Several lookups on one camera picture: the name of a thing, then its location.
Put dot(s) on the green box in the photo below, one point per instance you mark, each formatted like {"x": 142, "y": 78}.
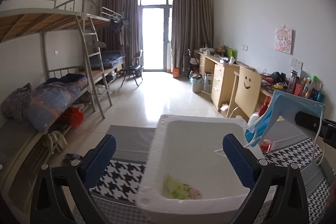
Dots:
{"x": 231, "y": 53}

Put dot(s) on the grey patterned bedding bundle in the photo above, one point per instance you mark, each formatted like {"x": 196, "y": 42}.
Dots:
{"x": 15, "y": 103}

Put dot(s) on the yellowish cloth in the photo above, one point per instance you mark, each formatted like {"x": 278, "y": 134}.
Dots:
{"x": 55, "y": 141}

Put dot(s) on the dark hanging clothes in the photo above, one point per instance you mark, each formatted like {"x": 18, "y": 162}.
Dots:
{"x": 118, "y": 24}

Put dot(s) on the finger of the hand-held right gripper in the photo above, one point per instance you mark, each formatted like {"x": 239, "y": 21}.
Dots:
{"x": 308, "y": 121}

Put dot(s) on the wooden desk with patterned cover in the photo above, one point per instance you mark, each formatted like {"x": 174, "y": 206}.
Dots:
{"x": 265, "y": 94}

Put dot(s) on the glass balcony door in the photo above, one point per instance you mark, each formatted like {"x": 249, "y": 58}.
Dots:
{"x": 155, "y": 29}

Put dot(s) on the orange bag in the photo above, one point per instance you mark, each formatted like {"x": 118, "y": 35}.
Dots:
{"x": 176, "y": 73}

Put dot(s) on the red snack packet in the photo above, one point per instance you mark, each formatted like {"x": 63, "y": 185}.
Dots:
{"x": 267, "y": 146}

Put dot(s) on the wooden smiley face chair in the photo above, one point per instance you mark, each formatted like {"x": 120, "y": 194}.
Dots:
{"x": 248, "y": 90}

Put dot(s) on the black folding chair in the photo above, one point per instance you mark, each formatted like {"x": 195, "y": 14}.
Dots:
{"x": 132, "y": 67}

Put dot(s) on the pink cartoon wall picture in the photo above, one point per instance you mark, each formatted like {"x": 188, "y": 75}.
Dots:
{"x": 284, "y": 39}

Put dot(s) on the white cardboard box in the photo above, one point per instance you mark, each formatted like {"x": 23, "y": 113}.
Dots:
{"x": 208, "y": 83}

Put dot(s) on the white bucket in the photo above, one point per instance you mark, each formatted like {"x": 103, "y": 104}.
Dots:
{"x": 197, "y": 85}

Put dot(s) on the black headphones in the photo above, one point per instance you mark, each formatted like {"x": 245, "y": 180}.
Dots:
{"x": 279, "y": 76}

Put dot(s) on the green capped bottle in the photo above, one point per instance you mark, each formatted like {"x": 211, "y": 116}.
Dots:
{"x": 315, "y": 82}

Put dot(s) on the pair of dark slippers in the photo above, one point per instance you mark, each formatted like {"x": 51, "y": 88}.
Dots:
{"x": 71, "y": 158}

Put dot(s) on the metal bunk bed ladder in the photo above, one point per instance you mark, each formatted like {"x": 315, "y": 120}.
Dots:
{"x": 93, "y": 56}

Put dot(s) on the green floral cloth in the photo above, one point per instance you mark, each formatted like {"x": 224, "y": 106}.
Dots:
{"x": 176, "y": 186}

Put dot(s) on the blue face mask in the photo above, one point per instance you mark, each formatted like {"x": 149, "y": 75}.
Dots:
{"x": 288, "y": 106}

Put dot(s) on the black folding rack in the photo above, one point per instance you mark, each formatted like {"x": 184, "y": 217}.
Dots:
{"x": 190, "y": 61}

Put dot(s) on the clear water bottle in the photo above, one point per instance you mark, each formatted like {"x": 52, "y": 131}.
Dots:
{"x": 293, "y": 82}

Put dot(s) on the blue plaid quilt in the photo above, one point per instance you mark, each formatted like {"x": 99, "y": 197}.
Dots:
{"x": 55, "y": 98}

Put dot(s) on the red plastic bag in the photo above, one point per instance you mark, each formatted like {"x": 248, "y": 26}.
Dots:
{"x": 73, "y": 116}

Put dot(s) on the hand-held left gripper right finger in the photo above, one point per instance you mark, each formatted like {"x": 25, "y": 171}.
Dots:
{"x": 237, "y": 161}

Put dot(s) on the brown curtain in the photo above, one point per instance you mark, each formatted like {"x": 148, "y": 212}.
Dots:
{"x": 191, "y": 24}
{"x": 118, "y": 19}

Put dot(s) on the white foam box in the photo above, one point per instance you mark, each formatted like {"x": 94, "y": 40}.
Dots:
{"x": 194, "y": 150}

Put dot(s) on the wooden desk with drawers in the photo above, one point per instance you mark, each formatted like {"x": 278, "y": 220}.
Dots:
{"x": 220, "y": 77}

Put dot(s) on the dark blue pillow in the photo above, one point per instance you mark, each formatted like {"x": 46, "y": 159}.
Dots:
{"x": 71, "y": 78}

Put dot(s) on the houndstooth tablecloth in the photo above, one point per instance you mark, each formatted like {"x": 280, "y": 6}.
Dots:
{"x": 123, "y": 171}

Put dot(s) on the yellow object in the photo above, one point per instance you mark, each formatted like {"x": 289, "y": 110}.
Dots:
{"x": 279, "y": 86}

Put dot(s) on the teal tumbler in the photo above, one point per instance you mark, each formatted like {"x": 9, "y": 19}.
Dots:
{"x": 319, "y": 97}

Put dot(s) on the white wall switch plate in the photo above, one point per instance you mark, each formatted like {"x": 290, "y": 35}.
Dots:
{"x": 296, "y": 64}

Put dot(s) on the blue mattress bedding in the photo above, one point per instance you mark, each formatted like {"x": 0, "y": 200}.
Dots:
{"x": 111, "y": 57}

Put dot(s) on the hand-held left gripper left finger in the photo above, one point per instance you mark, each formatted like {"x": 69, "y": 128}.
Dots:
{"x": 101, "y": 158}

